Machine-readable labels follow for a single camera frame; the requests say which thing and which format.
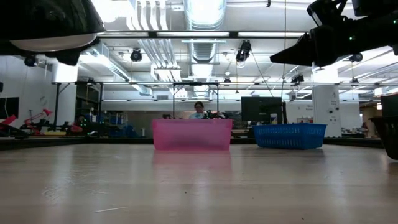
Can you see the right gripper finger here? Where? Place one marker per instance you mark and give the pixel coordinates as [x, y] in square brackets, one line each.
[298, 53]

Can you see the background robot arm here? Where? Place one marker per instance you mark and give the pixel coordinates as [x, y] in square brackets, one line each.
[214, 115]
[168, 117]

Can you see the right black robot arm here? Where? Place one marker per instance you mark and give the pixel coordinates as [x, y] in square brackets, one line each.
[379, 31]

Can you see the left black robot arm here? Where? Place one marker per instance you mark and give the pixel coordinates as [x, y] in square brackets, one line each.
[66, 57]

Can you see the translucent pink plastic bin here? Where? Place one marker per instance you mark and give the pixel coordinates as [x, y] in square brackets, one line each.
[192, 135]

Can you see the black computer monitor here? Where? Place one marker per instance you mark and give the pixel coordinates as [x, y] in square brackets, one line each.
[261, 109]

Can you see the white and blue canister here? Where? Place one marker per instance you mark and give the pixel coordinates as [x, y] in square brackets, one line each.
[273, 119]

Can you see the dark box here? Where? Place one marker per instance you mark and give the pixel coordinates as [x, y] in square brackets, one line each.
[390, 105]

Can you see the blue slotted plastic basket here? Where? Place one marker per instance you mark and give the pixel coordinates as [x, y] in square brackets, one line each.
[289, 137]

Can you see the dark slotted plastic basket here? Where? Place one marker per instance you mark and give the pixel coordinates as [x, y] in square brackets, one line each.
[388, 137]

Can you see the person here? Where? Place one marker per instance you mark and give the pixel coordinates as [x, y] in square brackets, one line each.
[199, 107]

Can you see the shelf with blue bins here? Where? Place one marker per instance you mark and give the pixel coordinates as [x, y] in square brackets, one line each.
[118, 129]

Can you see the black ceiling-mounted camera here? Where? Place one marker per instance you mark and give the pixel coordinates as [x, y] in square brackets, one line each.
[243, 51]
[356, 58]
[136, 55]
[297, 79]
[30, 61]

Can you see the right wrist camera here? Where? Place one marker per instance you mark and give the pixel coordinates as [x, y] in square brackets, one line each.
[329, 11]

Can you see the black aluminium table frame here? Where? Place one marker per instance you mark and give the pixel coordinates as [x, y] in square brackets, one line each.
[93, 141]

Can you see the dark wall monitor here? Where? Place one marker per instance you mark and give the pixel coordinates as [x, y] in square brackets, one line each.
[9, 107]

